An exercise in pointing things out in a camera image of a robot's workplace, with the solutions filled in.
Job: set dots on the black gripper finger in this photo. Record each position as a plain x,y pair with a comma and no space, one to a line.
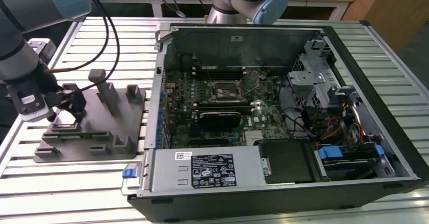
80,106
51,116

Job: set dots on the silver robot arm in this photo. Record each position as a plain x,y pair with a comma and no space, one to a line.
20,33

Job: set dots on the CPU socket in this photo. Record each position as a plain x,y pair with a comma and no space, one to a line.
222,91

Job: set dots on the grey plastic parts rack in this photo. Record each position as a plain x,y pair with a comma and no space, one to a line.
100,123

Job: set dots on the blue plastic latch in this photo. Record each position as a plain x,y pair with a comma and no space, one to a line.
129,173

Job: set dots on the grey power supply unit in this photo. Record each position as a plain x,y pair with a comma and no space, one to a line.
167,168

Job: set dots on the black expansion slot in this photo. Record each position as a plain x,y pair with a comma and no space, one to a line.
206,141

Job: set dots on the black graphics card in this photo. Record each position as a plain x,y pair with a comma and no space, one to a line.
219,121

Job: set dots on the silver chipset heat sink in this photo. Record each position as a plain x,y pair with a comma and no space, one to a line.
254,138

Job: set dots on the green motherboard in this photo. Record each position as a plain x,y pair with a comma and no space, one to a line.
267,103

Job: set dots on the round coin cell battery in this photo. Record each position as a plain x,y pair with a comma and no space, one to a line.
263,75

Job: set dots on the black open PC case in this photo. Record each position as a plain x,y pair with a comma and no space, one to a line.
234,204

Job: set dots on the black plastic cover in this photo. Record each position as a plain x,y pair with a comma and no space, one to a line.
287,161

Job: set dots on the metal drive cage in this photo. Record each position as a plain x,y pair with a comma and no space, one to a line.
306,79

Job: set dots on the blue disk carrier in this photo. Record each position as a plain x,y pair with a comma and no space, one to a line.
330,153

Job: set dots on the wooden cabinet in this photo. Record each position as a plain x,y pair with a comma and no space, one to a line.
395,8

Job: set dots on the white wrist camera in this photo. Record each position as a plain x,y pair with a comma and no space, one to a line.
33,113

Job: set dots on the silver case latch bracket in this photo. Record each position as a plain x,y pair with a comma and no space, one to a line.
162,29

